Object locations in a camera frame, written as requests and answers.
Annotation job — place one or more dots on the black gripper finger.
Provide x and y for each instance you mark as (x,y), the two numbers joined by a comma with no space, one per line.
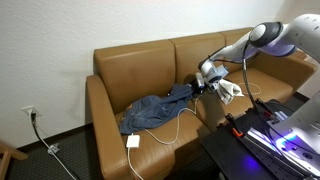
(195,89)

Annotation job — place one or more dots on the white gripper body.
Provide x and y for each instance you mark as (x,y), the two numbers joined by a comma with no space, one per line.
(201,83)

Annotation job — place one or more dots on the blue denim jeans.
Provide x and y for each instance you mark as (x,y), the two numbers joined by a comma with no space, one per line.
(153,111)

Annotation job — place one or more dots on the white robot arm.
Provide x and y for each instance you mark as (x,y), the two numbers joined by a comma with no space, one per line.
(295,140)

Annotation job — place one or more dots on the brown leather couch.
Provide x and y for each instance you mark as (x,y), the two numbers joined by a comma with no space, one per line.
(124,74)

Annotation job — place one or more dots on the white cloth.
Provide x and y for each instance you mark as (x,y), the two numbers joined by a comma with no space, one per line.
(227,91)

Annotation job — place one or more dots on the red black clamp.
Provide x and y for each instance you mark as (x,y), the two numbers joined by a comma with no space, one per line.
(232,123)

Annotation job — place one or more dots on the black robot cart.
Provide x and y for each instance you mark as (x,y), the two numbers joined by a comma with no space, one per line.
(239,159)

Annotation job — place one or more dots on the white power adapter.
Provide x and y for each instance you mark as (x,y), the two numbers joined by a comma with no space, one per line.
(133,141)

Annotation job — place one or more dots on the white wall outlet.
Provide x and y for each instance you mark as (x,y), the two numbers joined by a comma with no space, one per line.
(29,110)

